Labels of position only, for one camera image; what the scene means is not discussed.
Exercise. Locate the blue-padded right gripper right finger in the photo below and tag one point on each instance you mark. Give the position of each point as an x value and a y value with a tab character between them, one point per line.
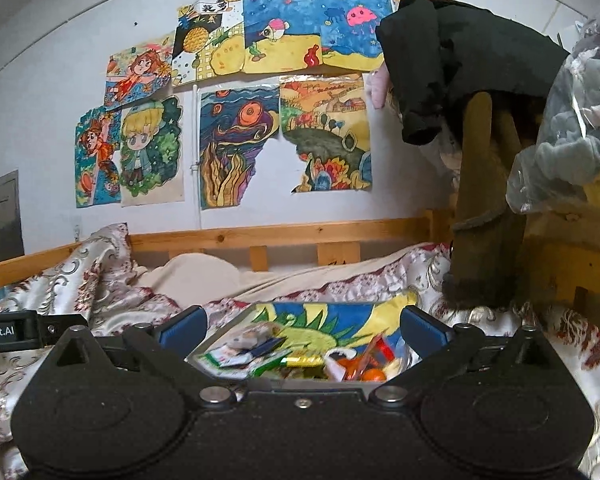
443	350

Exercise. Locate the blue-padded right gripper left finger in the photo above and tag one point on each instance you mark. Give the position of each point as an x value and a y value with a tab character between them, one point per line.
161	352

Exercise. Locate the orange tangerine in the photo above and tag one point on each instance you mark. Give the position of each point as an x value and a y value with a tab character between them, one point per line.
373	374

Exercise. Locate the yellow snack packet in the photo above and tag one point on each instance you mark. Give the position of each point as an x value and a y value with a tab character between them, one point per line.
298	360

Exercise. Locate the white green snack packet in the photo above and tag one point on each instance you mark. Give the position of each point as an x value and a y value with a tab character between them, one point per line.
247	352

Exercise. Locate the grey tray with dinosaur drawing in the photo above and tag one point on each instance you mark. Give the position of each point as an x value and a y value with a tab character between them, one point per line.
316	327

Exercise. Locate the orange red snack wrapper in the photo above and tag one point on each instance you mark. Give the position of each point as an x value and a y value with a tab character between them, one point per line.
347	364

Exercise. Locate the cream pillow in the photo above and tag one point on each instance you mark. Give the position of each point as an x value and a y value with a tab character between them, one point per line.
201	279

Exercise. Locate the brown hanging coat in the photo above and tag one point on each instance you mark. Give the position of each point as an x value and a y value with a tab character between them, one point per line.
487	234

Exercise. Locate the floral satin bedspread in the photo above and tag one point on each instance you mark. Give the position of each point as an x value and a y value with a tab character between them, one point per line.
574	337

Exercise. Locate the blond boy drawing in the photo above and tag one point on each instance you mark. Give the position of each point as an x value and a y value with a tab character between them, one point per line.
151	153

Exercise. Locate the orange-haired girl drawing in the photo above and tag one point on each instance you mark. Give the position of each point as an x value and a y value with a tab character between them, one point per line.
96	175

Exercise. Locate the swirly night seaweed drawing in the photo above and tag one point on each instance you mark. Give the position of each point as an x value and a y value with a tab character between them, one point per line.
234	125

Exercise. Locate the yellow landscape drawing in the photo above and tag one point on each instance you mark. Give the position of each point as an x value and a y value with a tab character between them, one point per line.
326	120

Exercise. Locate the clear bag of plush toys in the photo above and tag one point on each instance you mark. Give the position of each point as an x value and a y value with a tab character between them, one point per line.
562	168

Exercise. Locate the anime girl drawing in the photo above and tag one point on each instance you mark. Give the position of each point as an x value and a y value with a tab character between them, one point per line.
136	73

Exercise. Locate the black hanging jacket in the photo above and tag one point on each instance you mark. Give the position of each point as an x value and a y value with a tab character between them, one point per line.
441	53

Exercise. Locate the pineapple drawing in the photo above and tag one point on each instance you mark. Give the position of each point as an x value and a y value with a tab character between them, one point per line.
209	41

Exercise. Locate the blue sea fish drawing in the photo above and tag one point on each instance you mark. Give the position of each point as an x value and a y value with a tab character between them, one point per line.
281	36

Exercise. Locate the pink jellyfish drawing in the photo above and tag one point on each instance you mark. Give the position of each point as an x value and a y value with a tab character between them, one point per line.
348	33

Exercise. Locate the grey wall panel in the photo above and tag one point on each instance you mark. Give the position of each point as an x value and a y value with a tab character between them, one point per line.
11	242

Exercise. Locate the wooden bed frame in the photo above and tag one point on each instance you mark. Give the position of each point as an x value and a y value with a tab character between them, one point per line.
559	258

